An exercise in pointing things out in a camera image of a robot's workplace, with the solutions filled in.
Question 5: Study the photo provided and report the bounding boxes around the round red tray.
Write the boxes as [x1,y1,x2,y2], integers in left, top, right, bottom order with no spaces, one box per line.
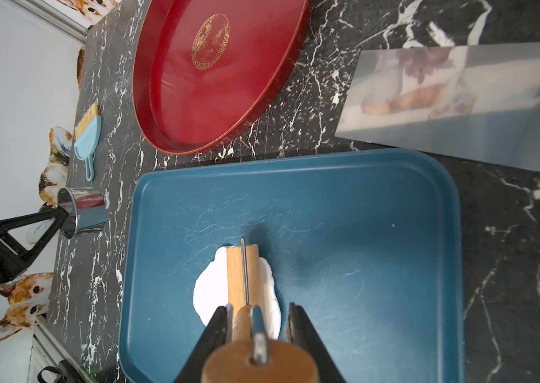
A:
[133,0,311,156]

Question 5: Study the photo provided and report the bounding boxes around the round metal cutter ring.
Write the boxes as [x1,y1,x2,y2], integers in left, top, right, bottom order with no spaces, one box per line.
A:
[56,186,108,239]

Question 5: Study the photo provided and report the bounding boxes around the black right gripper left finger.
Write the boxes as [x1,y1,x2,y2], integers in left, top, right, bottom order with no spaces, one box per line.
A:
[174,306,229,383]

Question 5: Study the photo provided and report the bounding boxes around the white dough piece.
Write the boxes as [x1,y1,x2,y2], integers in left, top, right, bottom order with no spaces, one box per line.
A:
[193,247,282,340]

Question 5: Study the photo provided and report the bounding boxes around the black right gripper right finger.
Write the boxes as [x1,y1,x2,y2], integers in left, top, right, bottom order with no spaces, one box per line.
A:
[286,303,346,383]

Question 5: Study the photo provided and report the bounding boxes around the wooden dough roller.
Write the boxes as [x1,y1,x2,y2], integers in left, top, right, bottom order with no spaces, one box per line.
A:
[201,239,319,382]

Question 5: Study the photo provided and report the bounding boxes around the blue rectangular tray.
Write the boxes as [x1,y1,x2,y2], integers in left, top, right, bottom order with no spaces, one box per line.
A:
[119,149,466,382]

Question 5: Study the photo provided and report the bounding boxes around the metal scraper wooden handle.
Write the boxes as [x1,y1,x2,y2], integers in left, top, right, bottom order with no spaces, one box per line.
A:
[335,42,540,172]

